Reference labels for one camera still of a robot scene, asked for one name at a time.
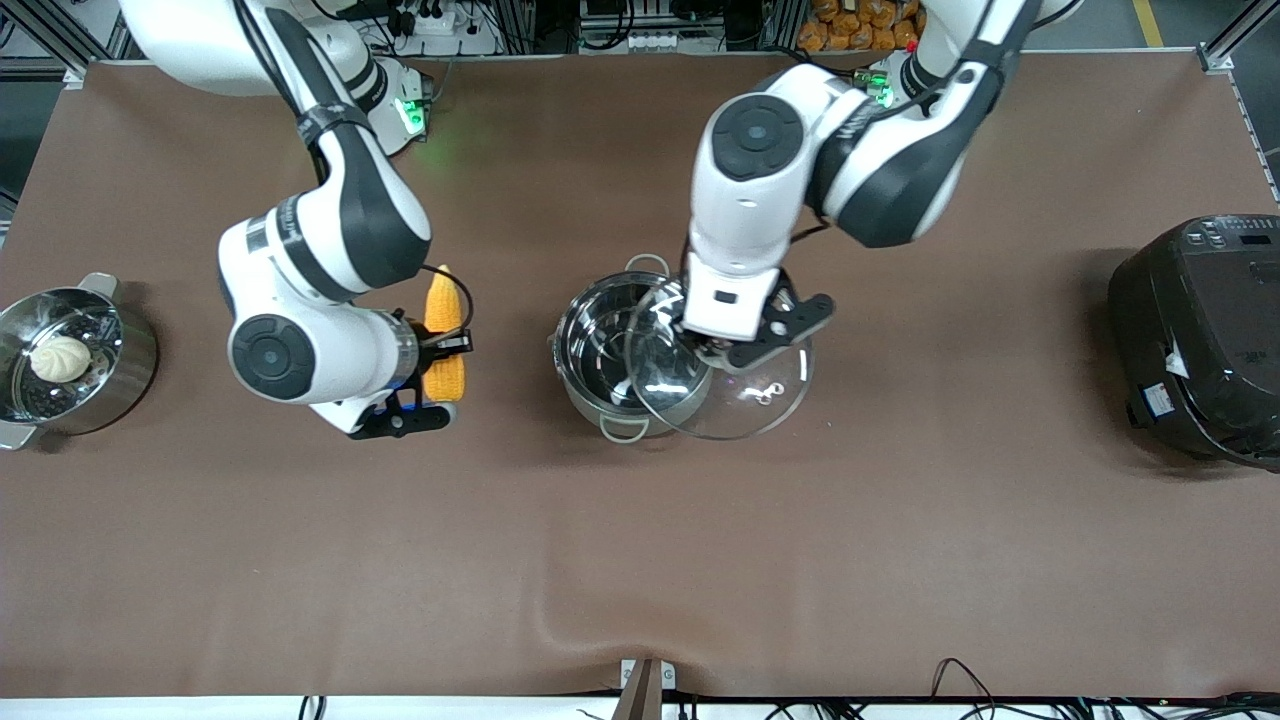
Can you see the bag of orange snacks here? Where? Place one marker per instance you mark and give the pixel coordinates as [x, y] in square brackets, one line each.
[860, 25]

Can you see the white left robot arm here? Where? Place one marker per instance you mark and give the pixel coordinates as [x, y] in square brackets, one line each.
[900, 170]

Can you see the aluminium frame profile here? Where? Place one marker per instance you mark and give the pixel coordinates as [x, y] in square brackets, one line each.
[70, 50]
[1235, 40]

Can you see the stainless steel cooking pot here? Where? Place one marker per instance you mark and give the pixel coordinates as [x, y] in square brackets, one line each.
[590, 340]

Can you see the white power strip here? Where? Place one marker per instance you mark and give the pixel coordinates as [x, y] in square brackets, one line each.
[658, 42]
[435, 20]

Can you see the grey metal table bracket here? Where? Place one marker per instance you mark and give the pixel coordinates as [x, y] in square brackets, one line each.
[650, 675]

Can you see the steel steamer pot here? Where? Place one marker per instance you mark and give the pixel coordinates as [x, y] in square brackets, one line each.
[120, 370]

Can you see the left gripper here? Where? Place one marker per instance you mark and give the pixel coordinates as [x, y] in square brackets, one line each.
[709, 348]

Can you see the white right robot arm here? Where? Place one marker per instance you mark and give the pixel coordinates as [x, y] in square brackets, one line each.
[350, 220]

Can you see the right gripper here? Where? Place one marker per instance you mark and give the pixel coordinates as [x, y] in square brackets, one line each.
[432, 348]

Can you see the brown table mat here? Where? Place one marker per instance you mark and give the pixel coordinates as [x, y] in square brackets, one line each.
[900, 550]

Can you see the yellow corn cob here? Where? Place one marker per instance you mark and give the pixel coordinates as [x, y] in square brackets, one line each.
[443, 300]

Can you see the dark grey rice cooker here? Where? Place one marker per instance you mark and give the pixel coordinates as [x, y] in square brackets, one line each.
[1210, 340]

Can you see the round glass pot lid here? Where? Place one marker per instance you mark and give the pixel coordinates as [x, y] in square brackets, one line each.
[770, 400]

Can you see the white steamed bun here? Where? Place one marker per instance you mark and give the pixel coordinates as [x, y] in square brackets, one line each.
[62, 358]

